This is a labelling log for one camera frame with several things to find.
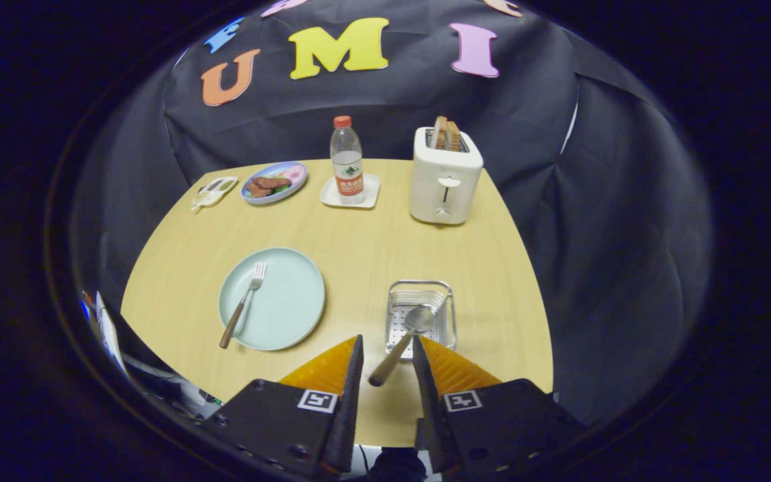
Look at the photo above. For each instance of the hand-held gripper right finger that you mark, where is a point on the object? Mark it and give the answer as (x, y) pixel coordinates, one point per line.
(425, 395)

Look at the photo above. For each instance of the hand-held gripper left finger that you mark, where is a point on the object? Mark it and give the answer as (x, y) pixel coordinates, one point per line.
(352, 402)

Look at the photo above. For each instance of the light green plate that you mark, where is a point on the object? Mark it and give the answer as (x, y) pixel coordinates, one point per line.
(288, 301)

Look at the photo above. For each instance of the white square coaster tray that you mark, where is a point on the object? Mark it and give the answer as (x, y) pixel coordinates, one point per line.
(372, 194)

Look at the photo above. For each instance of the white toaster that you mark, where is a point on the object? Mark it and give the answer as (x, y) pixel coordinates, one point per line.
(442, 184)

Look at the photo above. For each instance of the blue plate with food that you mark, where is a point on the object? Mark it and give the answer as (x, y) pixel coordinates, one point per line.
(272, 184)

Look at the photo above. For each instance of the clear water bottle red cap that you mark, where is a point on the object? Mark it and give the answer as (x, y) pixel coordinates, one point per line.
(347, 161)

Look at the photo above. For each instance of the white divided sauce dish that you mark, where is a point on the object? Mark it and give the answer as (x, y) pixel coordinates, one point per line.
(215, 191)

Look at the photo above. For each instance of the toast bread slice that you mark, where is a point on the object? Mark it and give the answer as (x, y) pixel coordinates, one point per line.
(453, 136)
(438, 132)

